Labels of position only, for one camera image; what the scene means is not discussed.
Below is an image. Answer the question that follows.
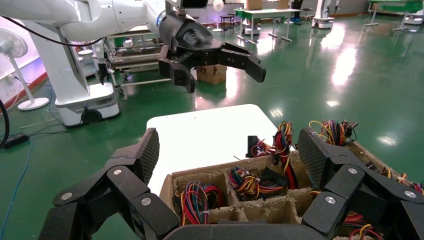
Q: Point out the black power brick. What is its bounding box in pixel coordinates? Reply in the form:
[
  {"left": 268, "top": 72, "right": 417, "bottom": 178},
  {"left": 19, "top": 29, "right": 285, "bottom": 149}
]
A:
[{"left": 2, "top": 132, "right": 30, "bottom": 150}]

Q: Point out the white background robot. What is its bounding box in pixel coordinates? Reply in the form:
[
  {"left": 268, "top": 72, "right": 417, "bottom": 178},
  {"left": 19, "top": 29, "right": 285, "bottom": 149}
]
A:
[{"left": 311, "top": 0, "right": 336, "bottom": 30}]

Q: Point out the wire bundle outside box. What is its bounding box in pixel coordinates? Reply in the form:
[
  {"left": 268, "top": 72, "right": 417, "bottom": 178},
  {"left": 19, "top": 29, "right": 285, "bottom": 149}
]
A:
[{"left": 245, "top": 120, "right": 297, "bottom": 191}]

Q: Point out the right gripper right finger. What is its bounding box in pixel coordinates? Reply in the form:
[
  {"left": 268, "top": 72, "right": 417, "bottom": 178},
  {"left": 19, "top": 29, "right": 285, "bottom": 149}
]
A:
[{"left": 296, "top": 127, "right": 424, "bottom": 240}]

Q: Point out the metal shelf cart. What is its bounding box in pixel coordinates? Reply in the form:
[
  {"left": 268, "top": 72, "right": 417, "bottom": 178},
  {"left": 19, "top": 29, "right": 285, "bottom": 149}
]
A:
[{"left": 105, "top": 29, "right": 173, "bottom": 89}]

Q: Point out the dark small stool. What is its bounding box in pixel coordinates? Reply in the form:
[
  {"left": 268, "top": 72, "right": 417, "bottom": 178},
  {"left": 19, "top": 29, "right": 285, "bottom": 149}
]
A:
[{"left": 219, "top": 14, "right": 237, "bottom": 34}]

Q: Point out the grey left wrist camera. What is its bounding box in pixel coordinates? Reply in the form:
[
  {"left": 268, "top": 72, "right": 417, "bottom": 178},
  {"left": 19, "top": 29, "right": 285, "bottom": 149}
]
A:
[{"left": 165, "top": 0, "right": 210, "bottom": 16}]

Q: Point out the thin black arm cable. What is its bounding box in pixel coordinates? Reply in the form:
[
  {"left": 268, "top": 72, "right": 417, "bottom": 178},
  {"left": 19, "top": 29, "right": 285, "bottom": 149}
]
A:
[{"left": 0, "top": 14, "right": 107, "bottom": 48}]

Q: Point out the brown pulp divider box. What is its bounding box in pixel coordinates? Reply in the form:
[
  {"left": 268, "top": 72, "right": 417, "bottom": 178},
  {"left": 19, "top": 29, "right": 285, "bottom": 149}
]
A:
[{"left": 159, "top": 139, "right": 424, "bottom": 240}]

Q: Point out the cardboard box on floor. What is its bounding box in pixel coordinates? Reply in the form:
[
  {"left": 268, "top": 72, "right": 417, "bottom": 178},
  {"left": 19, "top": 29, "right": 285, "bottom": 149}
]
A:
[{"left": 196, "top": 64, "right": 228, "bottom": 85}]

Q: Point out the white robot body column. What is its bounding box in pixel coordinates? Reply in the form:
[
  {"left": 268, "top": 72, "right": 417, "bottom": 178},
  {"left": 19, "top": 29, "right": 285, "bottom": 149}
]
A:
[{"left": 21, "top": 19, "right": 121, "bottom": 128}]

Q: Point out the white standing fan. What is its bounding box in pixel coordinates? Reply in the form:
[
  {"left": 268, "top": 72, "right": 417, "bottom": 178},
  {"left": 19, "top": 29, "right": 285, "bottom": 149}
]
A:
[{"left": 0, "top": 27, "right": 51, "bottom": 112}]

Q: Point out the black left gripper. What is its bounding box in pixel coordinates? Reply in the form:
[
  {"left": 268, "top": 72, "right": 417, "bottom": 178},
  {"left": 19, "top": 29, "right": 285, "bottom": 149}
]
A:
[{"left": 157, "top": 11, "right": 267, "bottom": 95}]

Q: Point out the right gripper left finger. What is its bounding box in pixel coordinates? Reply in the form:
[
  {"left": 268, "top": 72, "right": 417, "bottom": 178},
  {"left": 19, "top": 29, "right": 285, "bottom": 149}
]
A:
[{"left": 38, "top": 127, "right": 181, "bottom": 240}]

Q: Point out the green top metal table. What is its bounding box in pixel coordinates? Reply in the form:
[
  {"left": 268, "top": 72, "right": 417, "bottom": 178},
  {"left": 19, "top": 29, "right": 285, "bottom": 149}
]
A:
[{"left": 363, "top": 0, "right": 424, "bottom": 32}]

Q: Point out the power supply with coloured wires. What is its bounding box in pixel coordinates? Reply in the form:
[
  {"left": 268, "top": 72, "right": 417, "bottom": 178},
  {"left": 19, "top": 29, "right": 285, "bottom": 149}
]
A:
[
  {"left": 364, "top": 161, "right": 424, "bottom": 196},
  {"left": 342, "top": 211, "right": 383, "bottom": 240},
  {"left": 308, "top": 119, "right": 359, "bottom": 147},
  {"left": 173, "top": 180, "right": 225, "bottom": 227},
  {"left": 227, "top": 165, "right": 289, "bottom": 202}
]

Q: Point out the green top work table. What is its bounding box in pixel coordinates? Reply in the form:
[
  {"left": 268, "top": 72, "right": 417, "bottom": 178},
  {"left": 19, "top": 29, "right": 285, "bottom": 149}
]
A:
[{"left": 234, "top": 8, "right": 302, "bottom": 46}]

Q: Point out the blue floor cable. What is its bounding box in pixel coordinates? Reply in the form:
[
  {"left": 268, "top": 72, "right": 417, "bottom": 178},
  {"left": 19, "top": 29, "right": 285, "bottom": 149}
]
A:
[{"left": 0, "top": 137, "right": 34, "bottom": 240}]

